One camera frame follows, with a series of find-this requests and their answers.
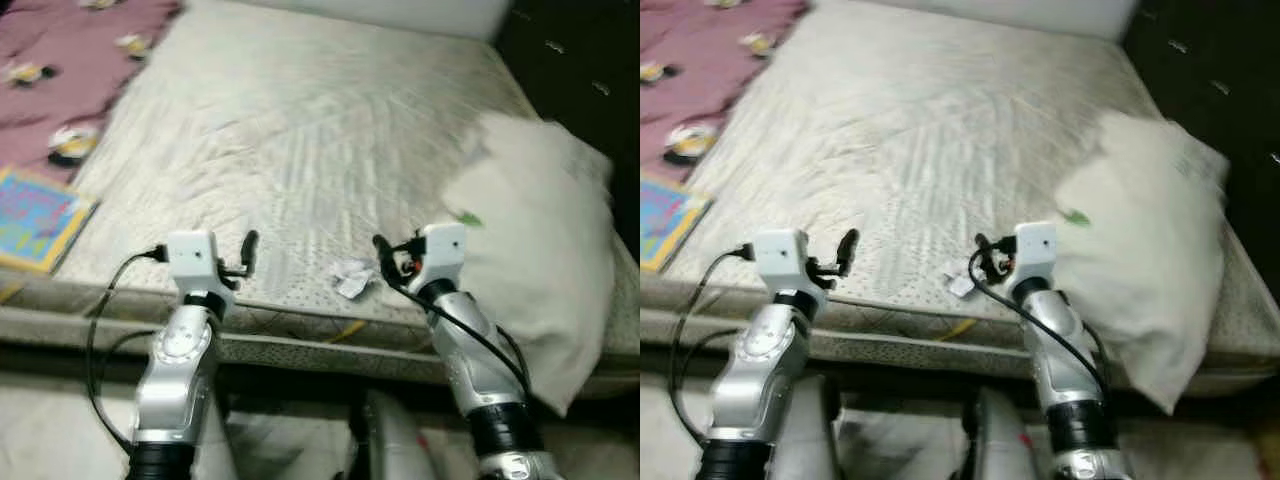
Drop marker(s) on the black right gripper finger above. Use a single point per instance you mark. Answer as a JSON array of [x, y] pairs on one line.
[[981, 248], [382, 250]]

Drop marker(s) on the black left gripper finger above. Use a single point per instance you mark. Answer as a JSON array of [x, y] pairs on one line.
[[849, 247], [250, 248]]

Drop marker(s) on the white pillow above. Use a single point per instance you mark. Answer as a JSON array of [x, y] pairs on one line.
[[540, 250], [1150, 250]]

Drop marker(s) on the colourful children's book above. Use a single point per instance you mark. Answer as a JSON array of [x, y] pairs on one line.
[[40, 220], [665, 225]]

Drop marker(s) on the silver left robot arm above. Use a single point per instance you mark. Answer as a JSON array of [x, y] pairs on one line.
[[175, 370], [755, 370]]

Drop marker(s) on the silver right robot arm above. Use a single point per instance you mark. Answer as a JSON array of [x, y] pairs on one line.
[[1060, 350], [470, 350]]

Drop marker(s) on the crumpled white paper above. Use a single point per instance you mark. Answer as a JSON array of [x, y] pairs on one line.
[[352, 278], [962, 282]]

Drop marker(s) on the patterned bed base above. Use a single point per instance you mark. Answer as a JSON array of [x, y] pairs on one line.
[[300, 345], [900, 345]]

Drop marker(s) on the white quilted mattress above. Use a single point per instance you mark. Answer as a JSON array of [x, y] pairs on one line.
[[300, 150], [900, 150]]

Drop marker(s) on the left robot leg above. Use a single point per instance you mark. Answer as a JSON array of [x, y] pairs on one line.
[[220, 450], [805, 440]]

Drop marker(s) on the robot leg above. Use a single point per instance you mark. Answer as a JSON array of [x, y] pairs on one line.
[[220, 450], [390, 440], [805, 440], [1000, 440]]

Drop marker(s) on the right robot leg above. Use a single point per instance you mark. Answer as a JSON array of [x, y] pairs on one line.
[[390, 440], [1000, 440]]

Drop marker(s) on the pink cartoon print blanket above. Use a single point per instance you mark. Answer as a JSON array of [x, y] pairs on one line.
[[60, 80], [690, 80]]

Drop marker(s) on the dark tufted headboard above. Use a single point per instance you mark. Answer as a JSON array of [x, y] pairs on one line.
[[1220, 60], [590, 60]]

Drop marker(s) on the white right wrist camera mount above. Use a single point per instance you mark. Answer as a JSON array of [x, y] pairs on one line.
[[1035, 248], [445, 250]]

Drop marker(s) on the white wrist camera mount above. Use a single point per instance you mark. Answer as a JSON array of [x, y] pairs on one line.
[[780, 255], [192, 255], [445, 250], [1035, 248]]

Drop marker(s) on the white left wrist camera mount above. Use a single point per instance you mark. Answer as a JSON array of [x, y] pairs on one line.
[[780, 255], [192, 255]]

